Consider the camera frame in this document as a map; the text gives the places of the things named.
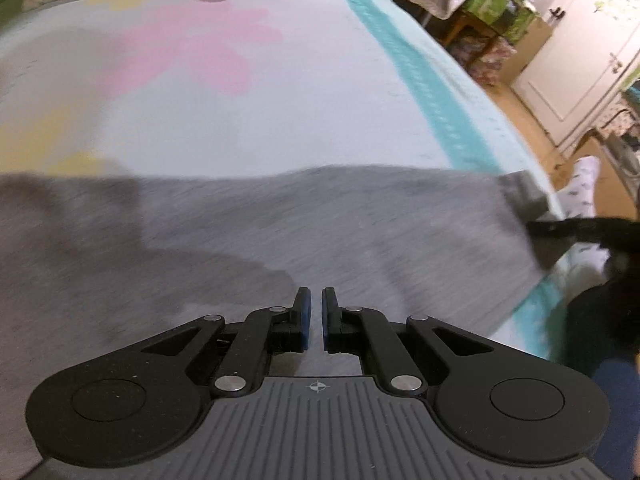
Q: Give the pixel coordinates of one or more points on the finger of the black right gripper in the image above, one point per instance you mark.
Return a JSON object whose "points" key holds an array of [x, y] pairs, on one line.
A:
{"points": [[617, 235]]}

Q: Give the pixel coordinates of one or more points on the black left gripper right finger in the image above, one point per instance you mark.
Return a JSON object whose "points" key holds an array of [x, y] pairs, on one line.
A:
{"points": [[412, 356]]}

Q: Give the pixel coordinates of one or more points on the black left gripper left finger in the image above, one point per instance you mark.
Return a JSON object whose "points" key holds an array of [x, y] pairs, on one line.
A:
{"points": [[235, 357]]}

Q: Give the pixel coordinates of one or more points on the grey pants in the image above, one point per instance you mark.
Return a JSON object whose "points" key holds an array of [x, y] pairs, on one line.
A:
{"points": [[89, 265]]}

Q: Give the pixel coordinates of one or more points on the person's white patterned sock leg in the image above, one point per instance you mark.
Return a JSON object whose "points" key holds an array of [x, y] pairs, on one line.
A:
{"points": [[587, 260]]}

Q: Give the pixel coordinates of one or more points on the white door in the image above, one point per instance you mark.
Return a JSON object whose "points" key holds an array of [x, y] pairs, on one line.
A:
{"points": [[592, 45]]}

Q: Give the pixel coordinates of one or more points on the floral bed blanket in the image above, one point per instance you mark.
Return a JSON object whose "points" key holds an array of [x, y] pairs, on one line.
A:
{"points": [[240, 88]]}

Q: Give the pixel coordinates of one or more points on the green patterned boxes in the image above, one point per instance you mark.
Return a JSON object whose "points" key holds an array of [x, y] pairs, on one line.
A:
{"points": [[508, 18]]}

